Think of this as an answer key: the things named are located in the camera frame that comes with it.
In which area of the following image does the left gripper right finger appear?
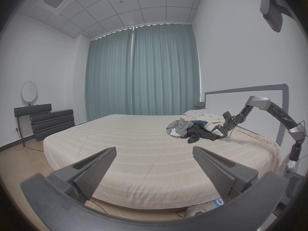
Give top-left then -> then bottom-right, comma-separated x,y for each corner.
192,146 -> 259,203

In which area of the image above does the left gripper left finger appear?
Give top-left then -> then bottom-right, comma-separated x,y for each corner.
48,146 -> 117,204

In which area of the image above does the black T-shirt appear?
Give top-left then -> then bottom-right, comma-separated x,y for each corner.
187,123 -> 225,144

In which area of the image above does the pile of clothes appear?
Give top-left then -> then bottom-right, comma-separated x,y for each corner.
166,117 -> 217,138

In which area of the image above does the bed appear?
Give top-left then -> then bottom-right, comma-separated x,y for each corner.
43,84 -> 289,210

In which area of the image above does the white printed pillow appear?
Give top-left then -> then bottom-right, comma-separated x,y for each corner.
183,109 -> 226,124

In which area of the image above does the black dressing table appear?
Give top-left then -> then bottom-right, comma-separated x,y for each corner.
14,104 -> 52,147

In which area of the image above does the blue-green curtain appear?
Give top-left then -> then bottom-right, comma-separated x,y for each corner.
84,23 -> 201,122

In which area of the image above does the round white mirror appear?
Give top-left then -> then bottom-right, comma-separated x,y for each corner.
21,81 -> 38,105

